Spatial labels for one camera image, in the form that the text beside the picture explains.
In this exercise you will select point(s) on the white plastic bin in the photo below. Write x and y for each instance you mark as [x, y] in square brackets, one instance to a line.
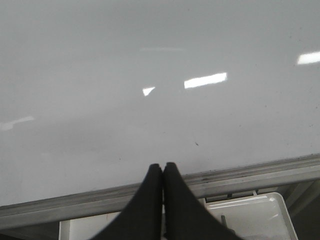
[255, 217]

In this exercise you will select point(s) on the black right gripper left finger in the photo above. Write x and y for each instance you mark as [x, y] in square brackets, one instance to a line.
[141, 219]

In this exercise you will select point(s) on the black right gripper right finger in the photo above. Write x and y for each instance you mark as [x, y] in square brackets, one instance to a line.
[185, 217]

